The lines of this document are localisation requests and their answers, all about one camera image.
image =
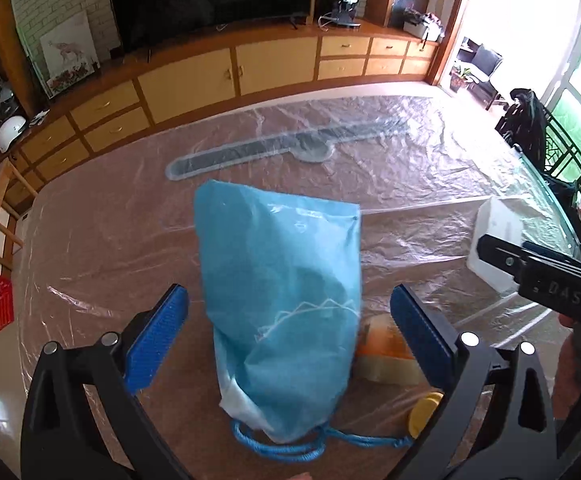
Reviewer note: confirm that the black coffee machine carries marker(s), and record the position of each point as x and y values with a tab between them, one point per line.
343	5

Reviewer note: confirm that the person's right hand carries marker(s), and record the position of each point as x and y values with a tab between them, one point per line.
566	370

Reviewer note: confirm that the dark armchair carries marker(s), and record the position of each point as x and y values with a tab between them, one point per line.
485	62

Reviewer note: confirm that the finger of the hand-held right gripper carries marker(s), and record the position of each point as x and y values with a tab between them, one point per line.
500	257

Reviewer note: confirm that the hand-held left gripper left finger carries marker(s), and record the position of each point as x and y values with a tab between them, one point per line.
155	340

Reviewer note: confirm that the red flower picture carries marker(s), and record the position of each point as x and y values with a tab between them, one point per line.
70	79

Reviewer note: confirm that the white box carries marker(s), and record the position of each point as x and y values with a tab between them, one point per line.
495	220

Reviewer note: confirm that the large black television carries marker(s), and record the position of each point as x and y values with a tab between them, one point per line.
205	0

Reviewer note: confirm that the long grey strip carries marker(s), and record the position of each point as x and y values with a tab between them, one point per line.
250	152

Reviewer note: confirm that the small wooden side table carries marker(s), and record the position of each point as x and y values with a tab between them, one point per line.
0	220

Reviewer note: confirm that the black jacket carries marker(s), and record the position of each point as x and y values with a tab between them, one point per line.
523	122

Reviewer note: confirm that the orange clear plastic packet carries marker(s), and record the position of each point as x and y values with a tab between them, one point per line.
388	350

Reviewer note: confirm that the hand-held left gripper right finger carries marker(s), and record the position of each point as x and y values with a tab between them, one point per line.
420	342

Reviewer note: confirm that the potted plant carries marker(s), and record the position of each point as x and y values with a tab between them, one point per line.
459	77

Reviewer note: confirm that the long wooden cabinet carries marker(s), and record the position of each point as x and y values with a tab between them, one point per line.
185	80

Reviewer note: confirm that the giraffe picture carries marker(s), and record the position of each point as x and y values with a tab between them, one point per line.
68	45

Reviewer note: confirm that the grey helmet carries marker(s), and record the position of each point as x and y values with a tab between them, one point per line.
4	97

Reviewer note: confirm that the white helmet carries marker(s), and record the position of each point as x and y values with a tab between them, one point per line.
11	134

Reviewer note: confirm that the clear plastic table cover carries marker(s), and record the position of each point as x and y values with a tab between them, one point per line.
120	240

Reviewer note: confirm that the white cloth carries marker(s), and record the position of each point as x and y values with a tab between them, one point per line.
39	118

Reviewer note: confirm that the yellow round lid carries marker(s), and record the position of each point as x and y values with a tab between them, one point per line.
424	412

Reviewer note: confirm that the white printer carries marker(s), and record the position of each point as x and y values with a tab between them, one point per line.
423	25

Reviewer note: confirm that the black metal chair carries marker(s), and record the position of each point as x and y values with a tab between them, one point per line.
563	150

